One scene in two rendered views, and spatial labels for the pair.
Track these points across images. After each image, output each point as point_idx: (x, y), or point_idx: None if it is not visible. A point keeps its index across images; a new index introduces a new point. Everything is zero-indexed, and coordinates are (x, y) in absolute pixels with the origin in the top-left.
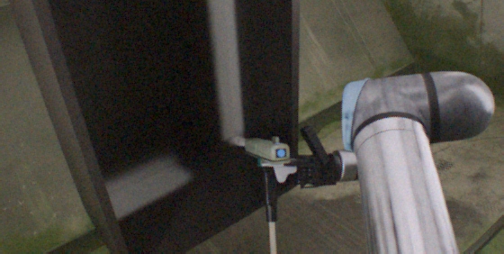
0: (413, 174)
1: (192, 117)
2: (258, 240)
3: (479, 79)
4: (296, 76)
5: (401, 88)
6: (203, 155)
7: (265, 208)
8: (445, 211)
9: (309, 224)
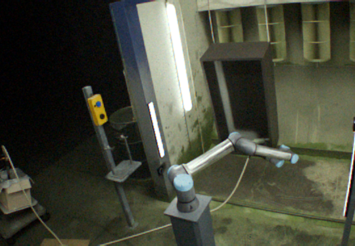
0: (219, 147)
1: (263, 125)
2: (276, 173)
3: (250, 144)
4: (269, 128)
5: (236, 137)
6: (265, 137)
7: (290, 168)
8: (217, 153)
9: (292, 179)
